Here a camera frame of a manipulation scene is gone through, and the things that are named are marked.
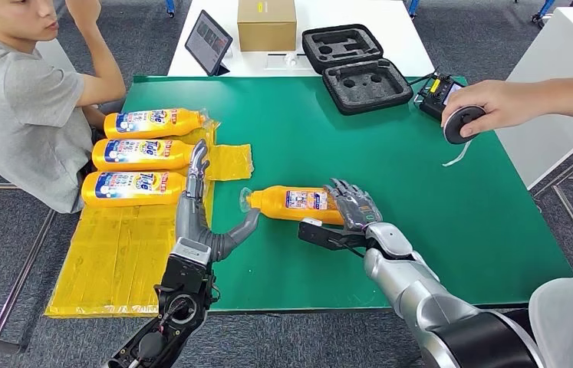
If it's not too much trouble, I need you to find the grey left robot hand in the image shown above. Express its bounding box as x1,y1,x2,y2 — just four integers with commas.
174,138,262,264

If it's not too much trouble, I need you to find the person's hand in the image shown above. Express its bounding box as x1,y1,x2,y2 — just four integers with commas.
440,79,547,140

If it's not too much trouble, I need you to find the person's right hand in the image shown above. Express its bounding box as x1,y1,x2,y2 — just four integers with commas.
64,0,103,22

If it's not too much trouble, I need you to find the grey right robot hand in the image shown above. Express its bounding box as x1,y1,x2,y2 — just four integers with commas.
323,177,384,232

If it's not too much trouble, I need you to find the white black handheld controller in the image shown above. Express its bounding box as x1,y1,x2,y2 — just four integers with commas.
441,104,489,169

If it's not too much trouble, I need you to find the orange detergent bottle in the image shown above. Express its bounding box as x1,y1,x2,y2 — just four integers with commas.
80,170,189,209
239,184,349,226
91,138,196,173
103,107,210,140

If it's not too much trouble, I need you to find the black remote controller with screen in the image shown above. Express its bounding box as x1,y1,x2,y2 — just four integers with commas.
413,73,466,123

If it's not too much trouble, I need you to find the yellow plastic wrapped flat package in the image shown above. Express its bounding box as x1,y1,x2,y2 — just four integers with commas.
44,119,255,320

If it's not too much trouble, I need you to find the open black foam case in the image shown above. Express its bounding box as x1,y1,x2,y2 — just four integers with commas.
301,23,415,117

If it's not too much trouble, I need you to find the black tablet on stand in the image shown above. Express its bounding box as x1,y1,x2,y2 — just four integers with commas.
184,9,234,77

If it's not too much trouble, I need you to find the cardboard box yellow label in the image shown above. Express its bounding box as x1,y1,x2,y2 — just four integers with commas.
236,0,298,53

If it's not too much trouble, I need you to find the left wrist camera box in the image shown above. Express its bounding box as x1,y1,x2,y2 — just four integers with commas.
160,236,214,299

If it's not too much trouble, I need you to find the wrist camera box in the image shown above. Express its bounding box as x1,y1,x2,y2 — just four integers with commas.
160,236,214,299
297,218,370,253

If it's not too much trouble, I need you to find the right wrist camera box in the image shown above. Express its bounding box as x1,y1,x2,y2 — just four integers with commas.
297,218,370,253

